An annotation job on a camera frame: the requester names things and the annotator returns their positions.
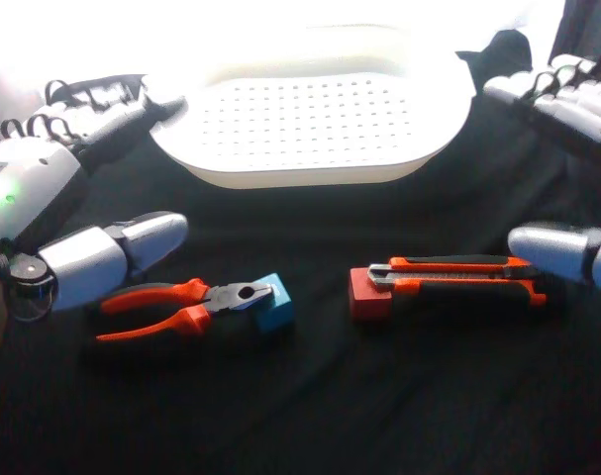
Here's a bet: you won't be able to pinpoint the orange black pliers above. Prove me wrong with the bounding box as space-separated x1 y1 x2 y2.
95 277 274 343

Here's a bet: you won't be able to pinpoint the orange black utility knife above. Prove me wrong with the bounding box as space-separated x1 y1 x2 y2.
366 254 549 311

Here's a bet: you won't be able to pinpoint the black table cloth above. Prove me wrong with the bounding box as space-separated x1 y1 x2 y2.
0 29 601 475

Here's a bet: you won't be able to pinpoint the white perforated plastic tray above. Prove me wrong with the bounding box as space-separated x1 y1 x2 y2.
149 22 477 190

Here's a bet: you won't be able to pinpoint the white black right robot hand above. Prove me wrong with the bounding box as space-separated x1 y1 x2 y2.
482 47 601 299

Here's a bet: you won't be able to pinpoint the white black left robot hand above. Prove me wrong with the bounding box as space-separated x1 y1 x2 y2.
0 74 190 324

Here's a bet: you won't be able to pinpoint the blue number cube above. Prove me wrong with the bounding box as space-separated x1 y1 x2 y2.
252 271 295 335

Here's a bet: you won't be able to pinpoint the red cube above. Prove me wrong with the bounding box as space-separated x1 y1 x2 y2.
349 266 395 323

